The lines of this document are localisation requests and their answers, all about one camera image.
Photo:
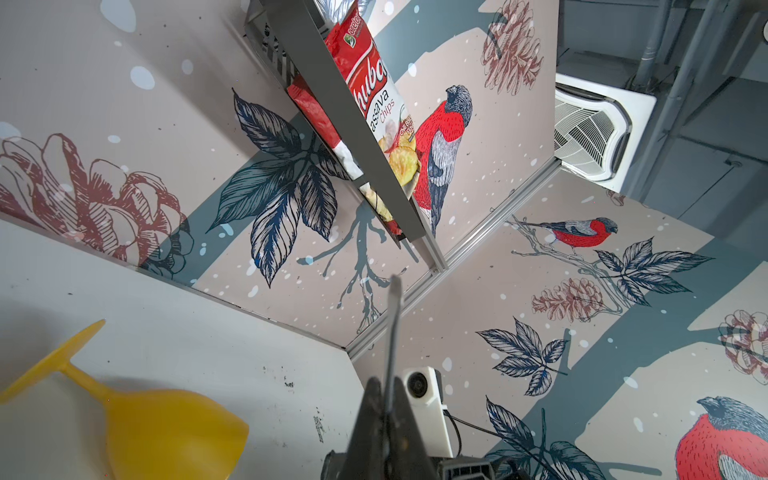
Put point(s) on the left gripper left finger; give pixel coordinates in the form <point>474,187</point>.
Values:
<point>364,458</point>

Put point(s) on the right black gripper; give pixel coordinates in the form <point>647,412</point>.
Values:
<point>471,468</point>

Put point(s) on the orange black screwdriver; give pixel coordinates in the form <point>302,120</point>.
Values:
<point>394,308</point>

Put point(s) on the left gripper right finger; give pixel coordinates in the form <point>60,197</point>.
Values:
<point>407,458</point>

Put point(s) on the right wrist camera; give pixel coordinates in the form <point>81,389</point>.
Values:
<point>425,394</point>

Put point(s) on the white ceiling air vent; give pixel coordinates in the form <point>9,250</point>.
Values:
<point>598,129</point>

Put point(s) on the yellow plastic goblet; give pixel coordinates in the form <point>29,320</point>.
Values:
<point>150,434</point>

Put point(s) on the black wall basket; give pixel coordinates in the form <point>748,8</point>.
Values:
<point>289,38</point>

